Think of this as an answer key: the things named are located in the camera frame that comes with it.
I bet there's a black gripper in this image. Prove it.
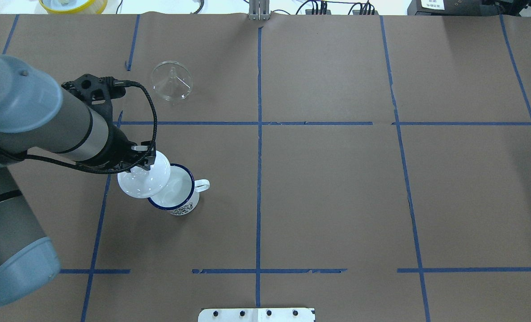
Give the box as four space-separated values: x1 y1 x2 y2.
99 126 155 172

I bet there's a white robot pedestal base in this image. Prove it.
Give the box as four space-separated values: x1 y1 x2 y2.
198 308 316 322

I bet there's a white enamel cup blue rim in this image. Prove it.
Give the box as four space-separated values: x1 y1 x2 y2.
147 163 211 216

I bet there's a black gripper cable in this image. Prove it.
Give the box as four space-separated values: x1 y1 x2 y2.
24 80 158 175

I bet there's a white round cup lid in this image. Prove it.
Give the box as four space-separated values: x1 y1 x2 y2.
117 151 171 199

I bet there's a black desktop box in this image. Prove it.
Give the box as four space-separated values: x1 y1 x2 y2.
407 0 500 17

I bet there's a yellow tape roll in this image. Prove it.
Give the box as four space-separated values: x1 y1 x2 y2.
38 0 108 14

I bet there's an aluminium frame post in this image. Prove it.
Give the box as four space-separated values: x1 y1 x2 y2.
247 0 271 21

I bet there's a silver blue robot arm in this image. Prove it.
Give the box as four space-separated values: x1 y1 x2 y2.
0 55 158 306

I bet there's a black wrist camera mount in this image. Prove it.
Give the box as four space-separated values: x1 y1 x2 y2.
61 74 126 123

